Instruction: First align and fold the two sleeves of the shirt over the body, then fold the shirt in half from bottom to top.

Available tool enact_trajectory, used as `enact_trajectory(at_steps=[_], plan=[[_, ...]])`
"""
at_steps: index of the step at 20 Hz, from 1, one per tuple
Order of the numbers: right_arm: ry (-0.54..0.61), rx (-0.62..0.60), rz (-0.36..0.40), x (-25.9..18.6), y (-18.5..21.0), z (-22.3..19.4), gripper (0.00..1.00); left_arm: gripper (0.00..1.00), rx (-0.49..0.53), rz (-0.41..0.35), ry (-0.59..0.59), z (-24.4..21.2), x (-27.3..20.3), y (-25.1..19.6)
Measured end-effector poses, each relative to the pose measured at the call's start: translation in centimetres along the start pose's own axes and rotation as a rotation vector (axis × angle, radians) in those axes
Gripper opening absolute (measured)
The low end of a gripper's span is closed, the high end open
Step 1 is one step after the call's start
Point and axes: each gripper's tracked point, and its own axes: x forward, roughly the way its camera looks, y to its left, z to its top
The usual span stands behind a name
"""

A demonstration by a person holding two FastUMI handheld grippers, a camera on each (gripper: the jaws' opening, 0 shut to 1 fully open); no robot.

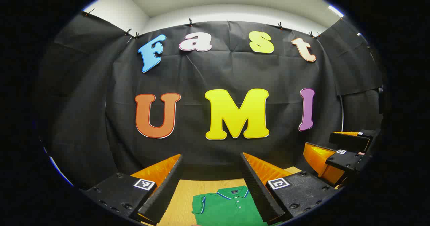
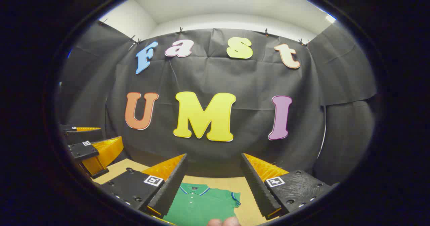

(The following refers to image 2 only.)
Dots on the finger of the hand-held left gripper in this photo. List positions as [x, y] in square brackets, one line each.
[82, 150]
[84, 136]

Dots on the green T-shirt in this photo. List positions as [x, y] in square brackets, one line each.
[198, 206]

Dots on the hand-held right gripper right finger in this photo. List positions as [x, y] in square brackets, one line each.
[257, 185]

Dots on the black backdrop cloth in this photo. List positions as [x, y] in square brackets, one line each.
[208, 75]

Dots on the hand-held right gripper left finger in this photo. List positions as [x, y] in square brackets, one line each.
[173, 185]

